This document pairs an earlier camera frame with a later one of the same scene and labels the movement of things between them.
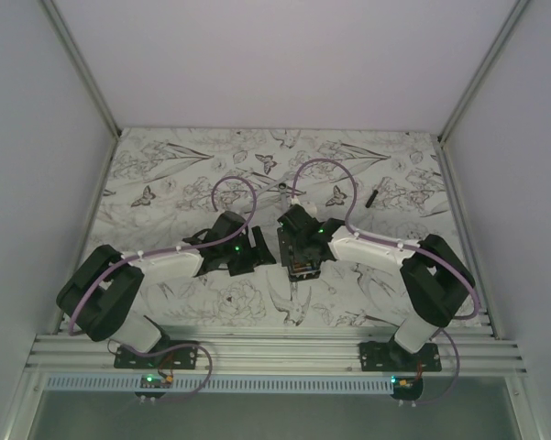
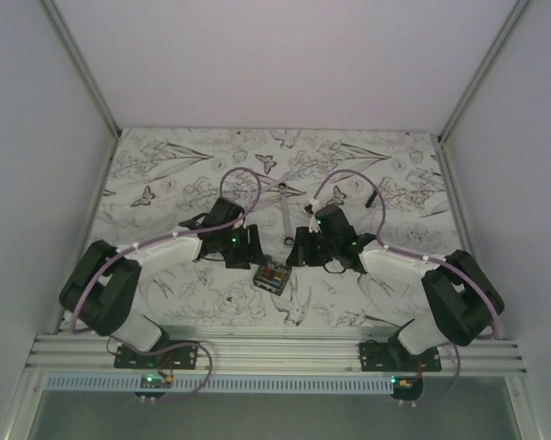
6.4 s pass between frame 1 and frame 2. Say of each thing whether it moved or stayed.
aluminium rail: stayed
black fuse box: moved
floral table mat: stayed
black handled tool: stayed
